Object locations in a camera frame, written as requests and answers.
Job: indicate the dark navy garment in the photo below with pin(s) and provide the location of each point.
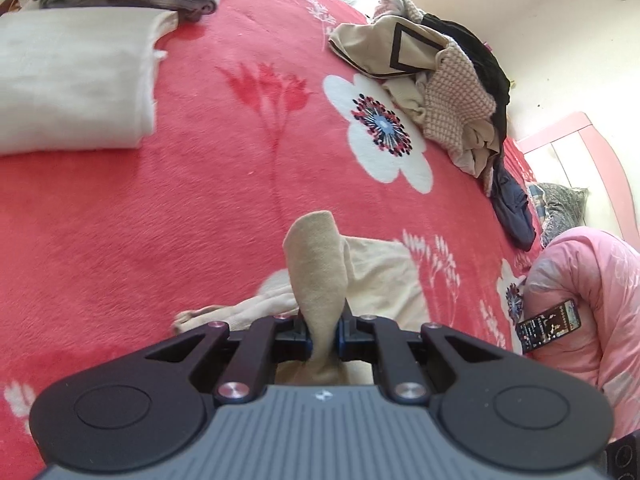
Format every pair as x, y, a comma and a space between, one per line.
515, 210

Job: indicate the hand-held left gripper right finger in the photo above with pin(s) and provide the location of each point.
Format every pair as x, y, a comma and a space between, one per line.
357, 345

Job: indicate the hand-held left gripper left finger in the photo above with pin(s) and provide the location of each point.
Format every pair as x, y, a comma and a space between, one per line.
292, 345

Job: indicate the folded white cloth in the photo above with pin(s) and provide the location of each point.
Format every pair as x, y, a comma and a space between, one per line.
70, 75

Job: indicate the person's right forearm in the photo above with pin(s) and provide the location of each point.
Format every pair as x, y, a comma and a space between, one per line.
590, 270

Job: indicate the cream garment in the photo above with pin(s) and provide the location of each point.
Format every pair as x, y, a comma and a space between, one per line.
475, 145

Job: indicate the red floral blanket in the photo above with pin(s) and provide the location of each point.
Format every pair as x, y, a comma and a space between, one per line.
150, 210

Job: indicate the pink headboard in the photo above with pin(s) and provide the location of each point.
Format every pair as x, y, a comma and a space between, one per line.
600, 155

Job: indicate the grey patterned pillow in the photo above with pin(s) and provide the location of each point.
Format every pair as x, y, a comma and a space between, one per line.
560, 205

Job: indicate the beige garment with black diamond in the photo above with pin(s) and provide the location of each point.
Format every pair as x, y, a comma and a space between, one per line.
365, 45

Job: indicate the smartphone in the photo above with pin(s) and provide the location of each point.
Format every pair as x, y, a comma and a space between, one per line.
547, 322

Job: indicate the beige pants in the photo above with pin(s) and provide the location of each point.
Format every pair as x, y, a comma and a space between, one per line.
320, 270

